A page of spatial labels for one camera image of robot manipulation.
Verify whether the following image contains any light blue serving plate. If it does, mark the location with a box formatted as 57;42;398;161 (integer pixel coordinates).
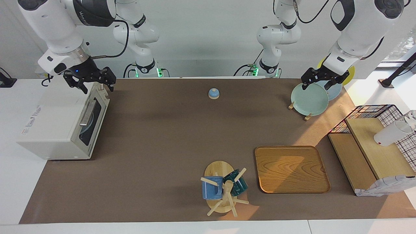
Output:
81;110;95;137

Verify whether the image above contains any white toaster oven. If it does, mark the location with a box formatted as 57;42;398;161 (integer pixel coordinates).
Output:
16;75;110;160

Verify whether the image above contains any light blue racked plate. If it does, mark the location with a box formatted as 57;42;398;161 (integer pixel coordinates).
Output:
317;80;343;101

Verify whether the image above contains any pale green plate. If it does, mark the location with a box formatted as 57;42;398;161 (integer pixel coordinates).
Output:
291;83;329;116

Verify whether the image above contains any yellow plate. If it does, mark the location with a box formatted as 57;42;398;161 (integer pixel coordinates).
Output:
317;58;356;86

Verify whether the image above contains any wooden plate rack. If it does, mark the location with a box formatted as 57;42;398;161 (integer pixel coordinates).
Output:
288;101;312;121

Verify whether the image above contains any black angled stand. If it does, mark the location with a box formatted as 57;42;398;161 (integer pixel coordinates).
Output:
378;52;416;89

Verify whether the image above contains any white cup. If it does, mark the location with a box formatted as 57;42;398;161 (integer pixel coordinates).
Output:
373;120;413;147

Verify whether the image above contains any wooden serving tray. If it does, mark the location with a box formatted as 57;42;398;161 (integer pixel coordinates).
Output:
254;146;331;194

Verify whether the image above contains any clear glass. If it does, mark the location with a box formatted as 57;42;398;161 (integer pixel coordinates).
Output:
404;110;416;131

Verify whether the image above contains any wooden stepped shelf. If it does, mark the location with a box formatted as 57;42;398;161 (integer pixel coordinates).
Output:
328;118;416;195

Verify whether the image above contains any brown table mat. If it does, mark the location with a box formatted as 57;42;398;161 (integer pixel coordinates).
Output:
19;78;416;225

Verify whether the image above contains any white patterned cloth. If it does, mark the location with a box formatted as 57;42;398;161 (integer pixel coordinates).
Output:
355;175;416;197

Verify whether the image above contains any wooden mug tree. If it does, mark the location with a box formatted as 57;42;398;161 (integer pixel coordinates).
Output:
200;161;249;217

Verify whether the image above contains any dark green mug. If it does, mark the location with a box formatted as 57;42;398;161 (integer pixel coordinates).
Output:
223;169;248;197

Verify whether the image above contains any blue mug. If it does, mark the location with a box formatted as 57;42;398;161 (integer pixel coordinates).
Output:
201;176;225;200

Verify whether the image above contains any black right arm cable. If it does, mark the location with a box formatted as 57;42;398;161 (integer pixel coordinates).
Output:
90;19;130;59

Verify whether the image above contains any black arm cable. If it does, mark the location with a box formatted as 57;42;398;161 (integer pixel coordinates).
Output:
90;19;130;59
292;0;331;24

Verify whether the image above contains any black wire basket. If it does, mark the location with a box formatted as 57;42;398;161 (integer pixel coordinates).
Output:
328;104;416;173

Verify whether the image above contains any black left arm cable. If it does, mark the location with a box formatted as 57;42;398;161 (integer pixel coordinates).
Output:
292;0;331;24

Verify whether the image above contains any black clamp mount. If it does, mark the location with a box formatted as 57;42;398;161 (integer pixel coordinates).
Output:
0;67;17;88

